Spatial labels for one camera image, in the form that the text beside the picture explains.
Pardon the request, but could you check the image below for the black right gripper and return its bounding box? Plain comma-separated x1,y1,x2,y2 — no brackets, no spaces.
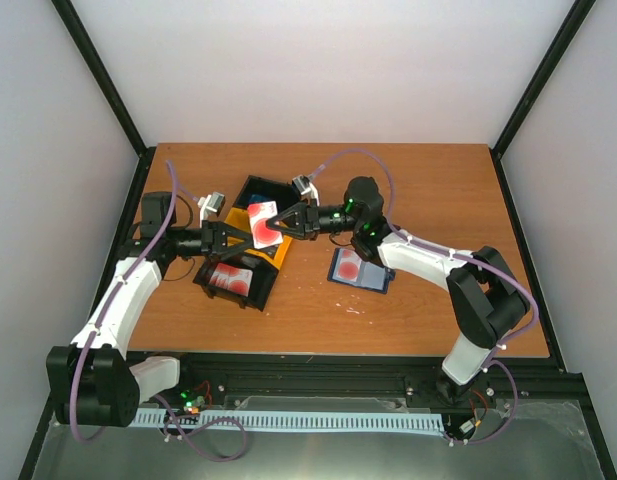
265,200,359,243

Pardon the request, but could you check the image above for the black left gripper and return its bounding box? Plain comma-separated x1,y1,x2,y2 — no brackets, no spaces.
170,220,257,262

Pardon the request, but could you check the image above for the black bin with blue cards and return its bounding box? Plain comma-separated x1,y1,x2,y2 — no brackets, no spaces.
233,175,300,212

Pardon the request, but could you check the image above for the blue card holder wallet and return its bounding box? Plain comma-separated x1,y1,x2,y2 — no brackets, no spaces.
327,247,396,294

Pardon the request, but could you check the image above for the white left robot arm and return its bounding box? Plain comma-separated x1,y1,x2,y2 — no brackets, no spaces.
46,192,253,429

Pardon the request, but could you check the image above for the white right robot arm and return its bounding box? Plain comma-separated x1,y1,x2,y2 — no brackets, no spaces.
266,176,538,387

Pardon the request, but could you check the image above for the red card stack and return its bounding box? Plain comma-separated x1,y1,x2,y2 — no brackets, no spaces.
209,263,253,296

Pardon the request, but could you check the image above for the black bin with red cards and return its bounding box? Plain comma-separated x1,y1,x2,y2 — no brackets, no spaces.
193,253,279,311

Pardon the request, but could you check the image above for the blue card stack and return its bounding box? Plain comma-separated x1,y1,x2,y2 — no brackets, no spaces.
249,194,274,205

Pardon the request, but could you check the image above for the yellow bin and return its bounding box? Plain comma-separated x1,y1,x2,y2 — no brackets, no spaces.
225,207,292,271

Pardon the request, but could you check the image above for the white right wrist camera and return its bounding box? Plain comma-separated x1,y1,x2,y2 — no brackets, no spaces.
292,175,320,205

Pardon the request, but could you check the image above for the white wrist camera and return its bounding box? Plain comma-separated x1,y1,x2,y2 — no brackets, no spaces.
196,191,225,224
292,175,320,205

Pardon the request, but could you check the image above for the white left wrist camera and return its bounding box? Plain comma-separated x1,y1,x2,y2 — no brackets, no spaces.
196,191,225,224

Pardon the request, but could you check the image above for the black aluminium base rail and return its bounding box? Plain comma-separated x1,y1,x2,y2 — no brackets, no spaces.
52,352,587,416

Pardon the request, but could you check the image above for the light blue cable duct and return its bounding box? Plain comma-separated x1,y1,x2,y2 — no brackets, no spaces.
130,405,447,434

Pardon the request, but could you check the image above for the black frame post left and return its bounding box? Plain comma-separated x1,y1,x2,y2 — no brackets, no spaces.
51,0,157,159

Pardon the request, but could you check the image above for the black frame post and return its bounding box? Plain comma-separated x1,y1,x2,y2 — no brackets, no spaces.
51,0,157,159
491,0,597,156

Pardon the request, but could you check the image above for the metal base plate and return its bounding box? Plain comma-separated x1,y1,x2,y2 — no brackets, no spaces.
32,396,616,479

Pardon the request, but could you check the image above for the black frame post right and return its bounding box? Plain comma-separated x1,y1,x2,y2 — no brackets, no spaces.
491,0,597,156

